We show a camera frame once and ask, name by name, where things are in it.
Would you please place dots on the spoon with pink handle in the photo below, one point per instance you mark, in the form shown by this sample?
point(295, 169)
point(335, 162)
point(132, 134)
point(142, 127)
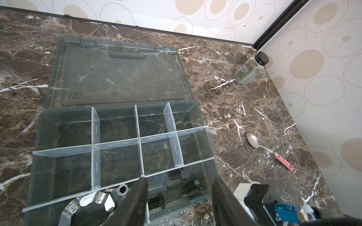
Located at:
point(254, 142)

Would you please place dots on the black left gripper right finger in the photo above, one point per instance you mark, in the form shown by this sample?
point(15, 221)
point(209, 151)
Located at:
point(227, 209)

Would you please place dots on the silver wing nut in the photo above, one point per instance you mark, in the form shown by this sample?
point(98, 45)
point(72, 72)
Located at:
point(121, 190)
point(97, 198)

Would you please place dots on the clear grey compartment organizer box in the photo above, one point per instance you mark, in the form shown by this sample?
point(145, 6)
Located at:
point(115, 112)

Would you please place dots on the black hex bolt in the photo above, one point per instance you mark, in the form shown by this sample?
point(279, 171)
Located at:
point(191, 186)
point(177, 174)
point(157, 201)

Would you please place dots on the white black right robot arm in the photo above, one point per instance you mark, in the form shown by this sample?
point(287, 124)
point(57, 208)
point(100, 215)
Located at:
point(260, 205)

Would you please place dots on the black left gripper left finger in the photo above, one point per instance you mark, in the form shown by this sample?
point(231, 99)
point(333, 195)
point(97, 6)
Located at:
point(132, 211)

